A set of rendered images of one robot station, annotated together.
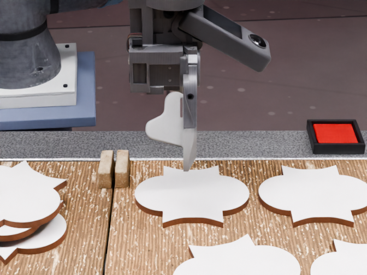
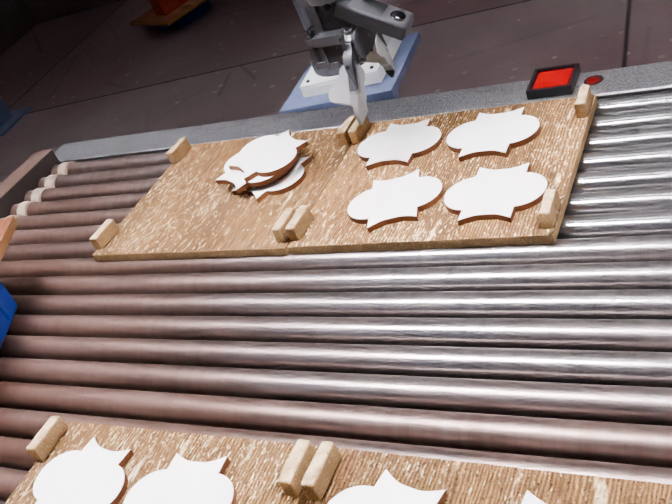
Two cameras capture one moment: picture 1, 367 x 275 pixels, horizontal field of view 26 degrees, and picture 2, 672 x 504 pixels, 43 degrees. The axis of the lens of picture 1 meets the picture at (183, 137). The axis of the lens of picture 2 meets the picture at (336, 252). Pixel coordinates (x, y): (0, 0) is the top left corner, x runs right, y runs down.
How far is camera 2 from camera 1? 0.69 m
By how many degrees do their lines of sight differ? 31
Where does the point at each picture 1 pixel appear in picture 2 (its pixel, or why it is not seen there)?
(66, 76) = not seen: hidden behind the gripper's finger
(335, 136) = (550, 81)
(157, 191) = (374, 143)
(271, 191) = (456, 135)
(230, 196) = (423, 142)
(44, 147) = (328, 119)
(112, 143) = (376, 110)
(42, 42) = not seen: hidden behind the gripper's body
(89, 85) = (400, 63)
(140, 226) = (353, 170)
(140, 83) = (321, 62)
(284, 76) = not seen: outside the picture
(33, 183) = (285, 145)
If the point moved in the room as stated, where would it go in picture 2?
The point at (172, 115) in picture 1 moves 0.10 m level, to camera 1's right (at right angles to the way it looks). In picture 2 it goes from (344, 83) to (403, 74)
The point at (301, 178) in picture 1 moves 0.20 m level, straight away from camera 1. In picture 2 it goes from (488, 121) to (536, 57)
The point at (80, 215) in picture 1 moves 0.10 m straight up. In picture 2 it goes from (319, 166) to (297, 116)
